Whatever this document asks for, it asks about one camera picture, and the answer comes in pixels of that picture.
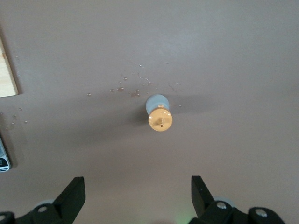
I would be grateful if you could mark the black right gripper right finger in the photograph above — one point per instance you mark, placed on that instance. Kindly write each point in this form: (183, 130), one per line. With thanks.
(203, 200)

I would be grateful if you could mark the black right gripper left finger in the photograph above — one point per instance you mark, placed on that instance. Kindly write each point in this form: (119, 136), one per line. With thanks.
(67, 198)

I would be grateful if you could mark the translucent sauce bottle orange cap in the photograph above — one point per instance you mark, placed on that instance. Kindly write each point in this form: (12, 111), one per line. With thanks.
(160, 121)

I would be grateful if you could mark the silver digital kitchen scale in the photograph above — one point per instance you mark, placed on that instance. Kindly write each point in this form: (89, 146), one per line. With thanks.
(3, 158)

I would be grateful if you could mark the brown table mat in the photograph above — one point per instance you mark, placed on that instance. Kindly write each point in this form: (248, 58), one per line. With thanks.
(210, 58)

